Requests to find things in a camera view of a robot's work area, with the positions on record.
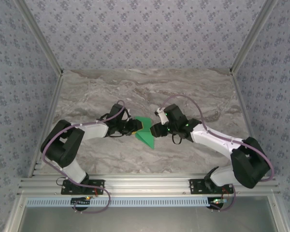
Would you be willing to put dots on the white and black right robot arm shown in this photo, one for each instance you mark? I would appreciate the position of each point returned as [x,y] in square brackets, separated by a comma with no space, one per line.
[215,142]

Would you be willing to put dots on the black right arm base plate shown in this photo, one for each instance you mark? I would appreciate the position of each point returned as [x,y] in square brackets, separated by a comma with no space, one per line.
[195,187]

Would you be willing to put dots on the small black controller board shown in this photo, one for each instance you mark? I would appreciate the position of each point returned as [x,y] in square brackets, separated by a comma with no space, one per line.
[216,203]
[79,201]

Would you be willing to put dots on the green square paper sheet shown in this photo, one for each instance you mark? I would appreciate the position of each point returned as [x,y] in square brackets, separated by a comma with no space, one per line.
[146,139]

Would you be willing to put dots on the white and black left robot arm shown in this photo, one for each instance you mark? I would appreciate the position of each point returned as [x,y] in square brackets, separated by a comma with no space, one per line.
[62,145]

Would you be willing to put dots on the wide aluminium base rail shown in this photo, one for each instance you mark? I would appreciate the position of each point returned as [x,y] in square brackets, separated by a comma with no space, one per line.
[147,184]

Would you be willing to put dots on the aluminium frame bar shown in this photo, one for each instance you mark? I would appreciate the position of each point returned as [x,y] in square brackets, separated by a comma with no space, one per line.
[14,215]
[47,125]
[38,36]
[253,36]
[279,215]

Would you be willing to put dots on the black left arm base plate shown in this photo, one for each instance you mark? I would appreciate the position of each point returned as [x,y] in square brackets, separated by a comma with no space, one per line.
[99,186]

